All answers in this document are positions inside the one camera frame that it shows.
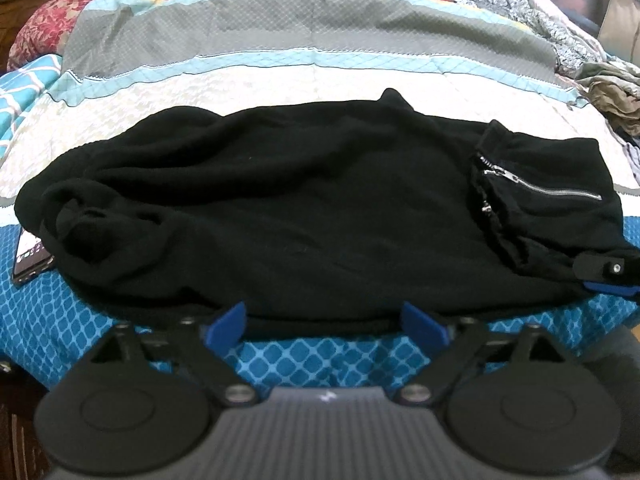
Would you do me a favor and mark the striped printed blanket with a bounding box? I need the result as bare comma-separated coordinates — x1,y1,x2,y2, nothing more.
0,0,640,396

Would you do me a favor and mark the olive cloth pile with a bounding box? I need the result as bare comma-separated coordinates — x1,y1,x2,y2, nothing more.
575,60,640,136

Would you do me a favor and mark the cardboard box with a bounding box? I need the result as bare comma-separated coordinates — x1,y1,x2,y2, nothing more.
597,0,640,66

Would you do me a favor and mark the carved wooden headboard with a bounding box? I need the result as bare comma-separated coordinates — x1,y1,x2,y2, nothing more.
0,0,88,73

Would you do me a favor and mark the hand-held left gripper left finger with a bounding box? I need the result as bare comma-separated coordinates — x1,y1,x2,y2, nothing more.
89,301,258,407

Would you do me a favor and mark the teal lattice bedsheet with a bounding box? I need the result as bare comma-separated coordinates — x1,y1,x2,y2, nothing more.
0,55,63,161

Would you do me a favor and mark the grey floral blanket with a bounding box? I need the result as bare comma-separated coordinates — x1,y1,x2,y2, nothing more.
427,0,621,78

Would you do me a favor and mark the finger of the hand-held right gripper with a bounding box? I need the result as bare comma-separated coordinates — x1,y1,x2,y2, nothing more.
574,254,640,303

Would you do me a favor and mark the black fleece jacket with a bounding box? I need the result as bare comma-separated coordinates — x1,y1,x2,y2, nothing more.
15,87,636,343

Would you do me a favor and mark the smartphone in dark case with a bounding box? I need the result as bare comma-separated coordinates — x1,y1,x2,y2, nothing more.
11,227,56,288

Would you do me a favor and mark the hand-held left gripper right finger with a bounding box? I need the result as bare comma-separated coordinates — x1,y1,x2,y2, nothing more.
399,301,567,406

